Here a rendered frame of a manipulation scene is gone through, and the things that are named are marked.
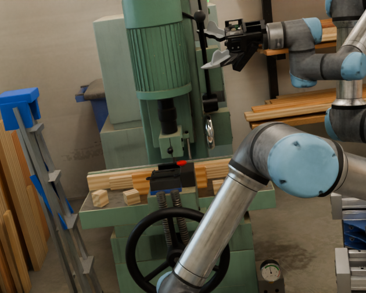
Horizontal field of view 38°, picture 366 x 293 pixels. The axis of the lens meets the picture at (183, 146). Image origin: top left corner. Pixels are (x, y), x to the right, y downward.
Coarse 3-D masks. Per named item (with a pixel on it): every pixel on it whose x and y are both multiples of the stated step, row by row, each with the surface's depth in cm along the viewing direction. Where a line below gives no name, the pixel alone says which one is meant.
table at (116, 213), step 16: (112, 192) 176; (208, 192) 164; (272, 192) 160; (96, 208) 164; (112, 208) 163; (128, 208) 163; (144, 208) 163; (256, 208) 162; (96, 224) 165; (112, 224) 164; (176, 224) 154; (192, 224) 153
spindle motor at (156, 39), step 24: (144, 0) 152; (168, 0) 154; (144, 24) 154; (168, 24) 156; (144, 48) 157; (168, 48) 157; (144, 72) 160; (168, 72) 159; (144, 96) 162; (168, 96) 160
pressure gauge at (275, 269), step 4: (268, 260) 162; (272, 260) 162; (264, 264) 161; (268, 264) 160; (272, 264) 160; (276, 264) 160; (260, 268) 162; (264, 268) 161; (268, 268) 161; (272, 268) 161; (276, 268) 161; (280, 268) 160; (264, 272) 161; (268, 272) 161; (272, 272) 161; (276, 272) 161; (280, 272) 161; (264, 276) 161; (268, 276) 161; (272, 276) 161; (276, 276) 161; (280, 276) 161; (268, 280) 162; (272, 280) 162; (276, 280) 161
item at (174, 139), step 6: (180, 126) 179; (180, 132) 172; (162, 138) 168; (168, 138) 168; (174, 138) 168; (180, 138) 168; (162, 144) 169; (168, 144) 168; (174, 144) 168; (180, 144) 168; (162, 150) 169; (174, 150) 169; (180, 150) 169; (162, 156) 170; (168, 156) 170; (174, 156) 170; (180, 156) 170
